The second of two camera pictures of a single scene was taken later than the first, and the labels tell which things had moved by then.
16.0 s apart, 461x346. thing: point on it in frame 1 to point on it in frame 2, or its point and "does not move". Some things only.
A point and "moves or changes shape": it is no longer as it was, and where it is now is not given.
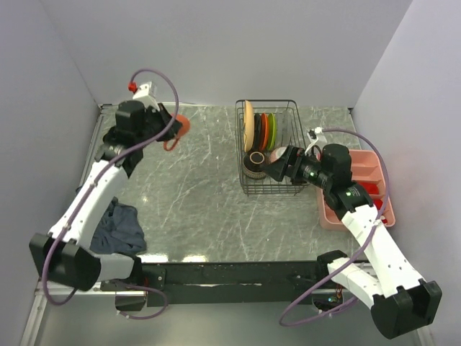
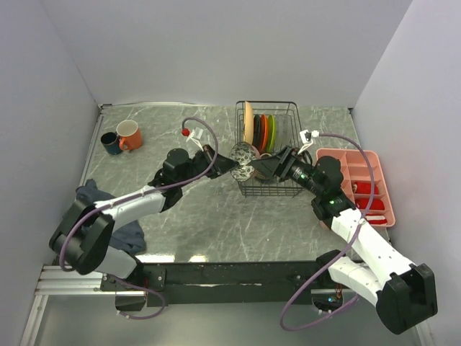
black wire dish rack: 266,128 does not move
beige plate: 248,122 does not move
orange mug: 186,125 moves or changes shape
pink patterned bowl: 276,153 moves or changes shape
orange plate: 263,131 does not move
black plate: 257,129 does not move
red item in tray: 371,187 does not move
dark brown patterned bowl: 253,162 moves or changes shape
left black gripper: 163,114 to 223,163
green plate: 271,131 does not move
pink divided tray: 366,166 does not move
